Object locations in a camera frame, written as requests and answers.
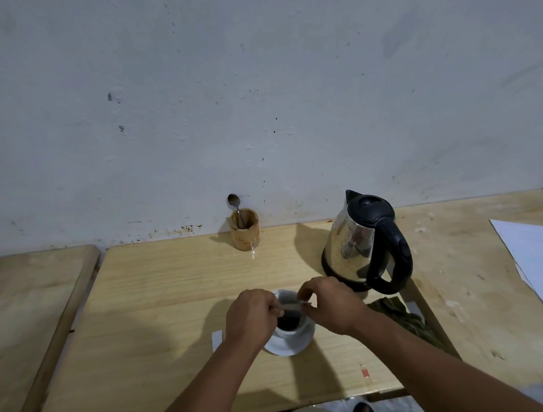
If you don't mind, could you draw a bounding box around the person's left hand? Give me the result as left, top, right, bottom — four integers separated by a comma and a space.
224, 289, 285, 353

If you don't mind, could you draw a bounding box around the person's right hand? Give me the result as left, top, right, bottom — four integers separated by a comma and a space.
296, 276, 375, 337

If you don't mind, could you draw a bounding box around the person's left forearm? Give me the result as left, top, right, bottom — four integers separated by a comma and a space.
165, 336, 267, 412

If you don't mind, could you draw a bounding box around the person's right forearm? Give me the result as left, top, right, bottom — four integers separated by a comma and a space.
351, 312, 543, 412

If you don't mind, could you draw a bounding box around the white cup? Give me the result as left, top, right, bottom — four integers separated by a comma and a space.
273, 290, 317, 339

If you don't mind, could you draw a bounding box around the white saucer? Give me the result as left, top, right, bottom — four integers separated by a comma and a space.
263, 322, 317, 357

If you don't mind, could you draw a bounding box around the glass tumbler with brown residue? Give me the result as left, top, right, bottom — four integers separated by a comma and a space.
229, 208, 261, 252

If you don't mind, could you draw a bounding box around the green cloth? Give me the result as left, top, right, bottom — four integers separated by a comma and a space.
367, 296, 458, 358

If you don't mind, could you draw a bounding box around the metal spoon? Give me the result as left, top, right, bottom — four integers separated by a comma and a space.
227, 194, 247, 230

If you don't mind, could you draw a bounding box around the white paper sheet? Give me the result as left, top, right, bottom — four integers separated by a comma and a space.
489, 219, 543, 303

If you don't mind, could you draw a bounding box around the steel electric kettle black handle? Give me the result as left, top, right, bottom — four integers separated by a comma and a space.
321, 189, 414, 295

